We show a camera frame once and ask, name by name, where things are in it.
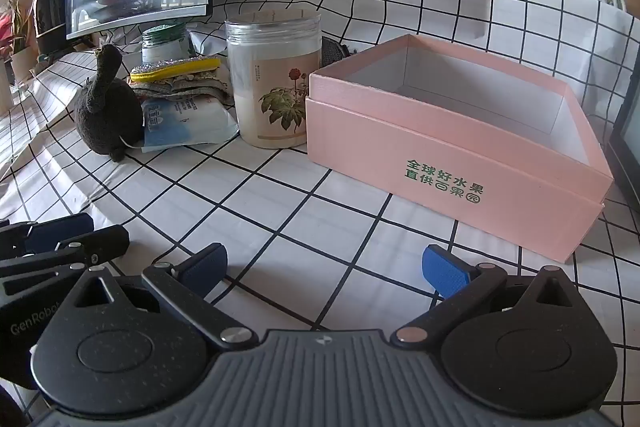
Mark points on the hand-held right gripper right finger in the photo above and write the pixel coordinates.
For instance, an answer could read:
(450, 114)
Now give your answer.
(445, 274)

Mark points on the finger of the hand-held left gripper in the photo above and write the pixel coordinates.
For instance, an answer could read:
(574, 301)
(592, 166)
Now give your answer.
(100, 244)
(60, 232)

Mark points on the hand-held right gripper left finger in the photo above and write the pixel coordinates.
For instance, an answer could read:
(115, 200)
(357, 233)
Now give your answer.
(202, 267)

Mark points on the pink cardboard box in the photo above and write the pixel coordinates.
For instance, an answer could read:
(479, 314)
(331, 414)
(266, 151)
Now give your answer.
(450, 147)

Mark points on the black checked white tablecloth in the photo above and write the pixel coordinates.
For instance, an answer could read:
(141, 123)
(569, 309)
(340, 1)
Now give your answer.
(300, 232)

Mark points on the dark grey plush toy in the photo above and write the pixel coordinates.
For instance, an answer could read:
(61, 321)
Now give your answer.
(107, 117)

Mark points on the blue and white packet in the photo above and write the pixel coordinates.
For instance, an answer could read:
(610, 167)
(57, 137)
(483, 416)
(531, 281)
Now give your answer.
(190, 122)

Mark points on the grey patterned cloth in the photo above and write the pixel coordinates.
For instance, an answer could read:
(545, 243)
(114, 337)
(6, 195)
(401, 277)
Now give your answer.
(200, 89)

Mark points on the potted plant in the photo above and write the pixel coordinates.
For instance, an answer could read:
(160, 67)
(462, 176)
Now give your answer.
(20, 32)

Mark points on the clear jar with flower label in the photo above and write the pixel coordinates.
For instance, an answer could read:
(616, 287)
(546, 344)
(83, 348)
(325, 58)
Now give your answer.
(270, 72)

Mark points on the green capped plastic bottle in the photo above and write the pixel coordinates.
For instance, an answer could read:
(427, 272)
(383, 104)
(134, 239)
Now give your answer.
(162, 47)

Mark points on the black cylindrical speaker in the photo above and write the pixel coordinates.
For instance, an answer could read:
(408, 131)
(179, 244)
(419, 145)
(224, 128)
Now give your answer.
(50, 17)

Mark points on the black framed screen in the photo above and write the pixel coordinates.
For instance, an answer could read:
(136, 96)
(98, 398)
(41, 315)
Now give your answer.
(627, 132)

